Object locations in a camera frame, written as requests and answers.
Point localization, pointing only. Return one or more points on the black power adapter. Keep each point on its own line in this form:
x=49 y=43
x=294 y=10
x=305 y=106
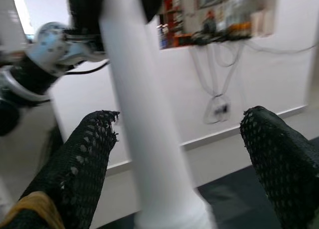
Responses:
x=221 y=108

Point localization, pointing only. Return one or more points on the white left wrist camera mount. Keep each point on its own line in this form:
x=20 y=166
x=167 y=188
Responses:
x=49 y=47

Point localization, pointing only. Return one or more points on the red shelf box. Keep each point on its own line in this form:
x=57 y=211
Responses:
x=169 y=12

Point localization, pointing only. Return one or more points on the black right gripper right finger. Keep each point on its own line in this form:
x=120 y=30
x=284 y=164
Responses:
x=286 y=169

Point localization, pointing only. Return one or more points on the yellow rubber band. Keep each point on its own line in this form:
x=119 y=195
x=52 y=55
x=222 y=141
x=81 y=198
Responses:
x=32 y=206

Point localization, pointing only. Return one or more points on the black table cloth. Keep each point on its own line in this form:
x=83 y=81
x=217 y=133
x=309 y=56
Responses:
x=229 y=201

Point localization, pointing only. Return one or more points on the white shelf container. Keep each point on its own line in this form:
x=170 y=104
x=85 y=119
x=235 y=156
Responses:
x=261 y=23

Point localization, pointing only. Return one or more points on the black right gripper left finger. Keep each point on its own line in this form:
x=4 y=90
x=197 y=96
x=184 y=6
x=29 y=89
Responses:
x=74 y=169

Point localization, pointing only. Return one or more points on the white plastic table leg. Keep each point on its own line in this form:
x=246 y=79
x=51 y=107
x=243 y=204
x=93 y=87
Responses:
x=149 y=114

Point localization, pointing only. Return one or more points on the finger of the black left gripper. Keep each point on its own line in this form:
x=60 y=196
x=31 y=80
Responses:
x=84 y=7
x=150 y=4

